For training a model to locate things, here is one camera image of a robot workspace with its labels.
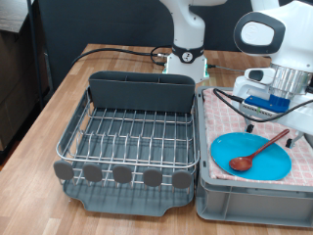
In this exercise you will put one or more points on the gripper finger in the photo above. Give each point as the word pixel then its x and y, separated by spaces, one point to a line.
pixel 250 128
pixel 295 139

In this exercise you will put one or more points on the pink checked towel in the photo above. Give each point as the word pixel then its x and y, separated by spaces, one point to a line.
pixel 225 120

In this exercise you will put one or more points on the blue plastic plate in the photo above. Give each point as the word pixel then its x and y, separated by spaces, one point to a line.
pixel 267 163

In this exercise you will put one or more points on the dark wooden cabinet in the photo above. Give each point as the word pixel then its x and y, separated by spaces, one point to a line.
pixel 16 81

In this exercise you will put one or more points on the reddish brown wooden spoon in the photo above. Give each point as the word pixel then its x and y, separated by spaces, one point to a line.
pixel 241 163

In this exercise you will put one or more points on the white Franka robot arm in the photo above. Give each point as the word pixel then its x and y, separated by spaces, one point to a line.
pixel 189 29

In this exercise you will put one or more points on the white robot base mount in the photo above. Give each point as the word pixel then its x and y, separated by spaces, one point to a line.
pixel 200 72

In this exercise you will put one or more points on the dark grey utensil holder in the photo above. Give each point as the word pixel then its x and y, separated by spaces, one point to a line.
pixel 140 93

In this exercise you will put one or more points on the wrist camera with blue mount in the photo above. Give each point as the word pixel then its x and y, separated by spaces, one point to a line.
pixel 267 103

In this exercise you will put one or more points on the grey plastic crate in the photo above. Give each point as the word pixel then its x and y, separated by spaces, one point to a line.
pixel 254 204

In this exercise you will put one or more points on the grey dish drying rack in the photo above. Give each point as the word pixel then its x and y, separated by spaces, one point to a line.
pixel 120 200

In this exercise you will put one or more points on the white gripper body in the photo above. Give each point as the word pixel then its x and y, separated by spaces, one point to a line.
pixel 301 119

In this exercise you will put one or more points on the black metal pole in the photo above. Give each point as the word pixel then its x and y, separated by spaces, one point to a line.
pixel 34 49

